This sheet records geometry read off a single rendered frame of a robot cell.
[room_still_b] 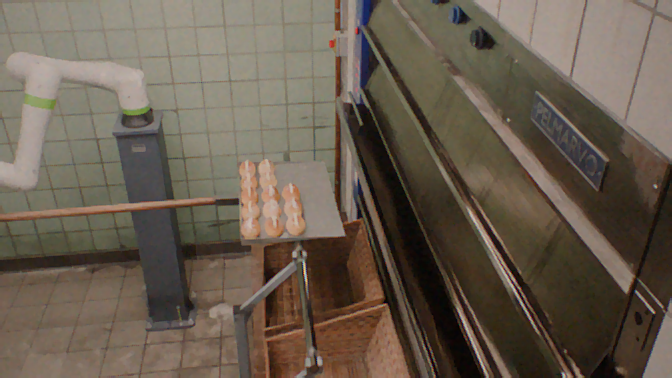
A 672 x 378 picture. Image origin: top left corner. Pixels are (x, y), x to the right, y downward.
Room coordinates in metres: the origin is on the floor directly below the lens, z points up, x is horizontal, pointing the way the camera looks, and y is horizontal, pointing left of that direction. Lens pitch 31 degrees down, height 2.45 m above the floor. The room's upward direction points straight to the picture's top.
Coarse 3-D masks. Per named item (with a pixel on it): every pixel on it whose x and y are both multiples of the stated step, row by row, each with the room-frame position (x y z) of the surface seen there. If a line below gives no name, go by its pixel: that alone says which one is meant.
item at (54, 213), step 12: (120, 204) 1.92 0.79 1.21; (132, 204) 1.92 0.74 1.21; (144, 204) 1.92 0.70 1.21; (156, 204) 1.93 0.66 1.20; (168, 204) 1.93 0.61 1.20; (180, 204) 1.94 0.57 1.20; (192, 204) 1.94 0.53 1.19; (204, 204) 1.95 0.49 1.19; (0, 216) 1.85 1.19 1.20; (12, 216) 1.85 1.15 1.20; (24, 216) 1.86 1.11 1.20; (36, 216) 1.86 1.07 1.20; (48, 216) 1.87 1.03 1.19; (60, 216) 1.87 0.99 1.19
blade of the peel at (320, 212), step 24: (288, 168) 2.24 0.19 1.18; (312, 168) 2.24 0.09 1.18; (240, 192) 2.05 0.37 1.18; (312, 192) 2.05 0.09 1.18; (240, 216) 1.85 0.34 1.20; (264, 216) 1.88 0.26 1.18; (312, 216) 1.88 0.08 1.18; (336, 216) 1.88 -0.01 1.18; (264, 240) 1.72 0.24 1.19; (288, 240) 1.74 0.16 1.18
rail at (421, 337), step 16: (352, 128) 2.09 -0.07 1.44; (352, 144) 1.96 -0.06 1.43; (368, 176) 1.73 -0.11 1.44; (368, 192) 1.64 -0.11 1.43; (384, 224) 1.46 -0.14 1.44; (384, 240) 1.39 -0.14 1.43; (400, 272) 1.24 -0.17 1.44; (400, 288) 1.19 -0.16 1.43; (416, 320) 1.07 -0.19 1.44; (416, 336) 1.03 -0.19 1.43; (432, 368) 0.92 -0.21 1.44
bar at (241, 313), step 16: (288, 160) 2.32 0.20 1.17; (304, 256) 1.66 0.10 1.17; (288, 272) 1.65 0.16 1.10; (304, 272) 1.57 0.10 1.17; (272, 288) 1.65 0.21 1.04; (304, 288) 1.49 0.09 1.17; (256, 304) 1.64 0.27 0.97; (304, 304) 1.42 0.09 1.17; (240, 320) 1.62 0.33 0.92; (304, 320) 1.35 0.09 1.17; (240, 336) 1.62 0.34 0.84; (240, 352) 1.62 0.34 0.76; (240, 368) 1.62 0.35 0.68; (320, 368) 1.18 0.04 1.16
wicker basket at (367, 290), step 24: (312, 240) 2.32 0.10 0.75; (336, 240) 2.34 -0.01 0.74; (360, 240) 2.27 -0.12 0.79; (264, 264) 2.17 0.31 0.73; (312, 264) 2.32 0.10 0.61; (336, 264) 2.34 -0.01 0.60; (360, 264) 2.17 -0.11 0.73; (288, 288) 2.17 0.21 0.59; (312, 288) 2.18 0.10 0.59; (360, 288) 2.06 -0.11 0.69; (264, 312) 1.86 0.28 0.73; (288, 312) 2.02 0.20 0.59; (312, 312) 2.02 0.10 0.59; (336, 312) 1.79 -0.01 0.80; (264, 336) 1.76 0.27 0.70
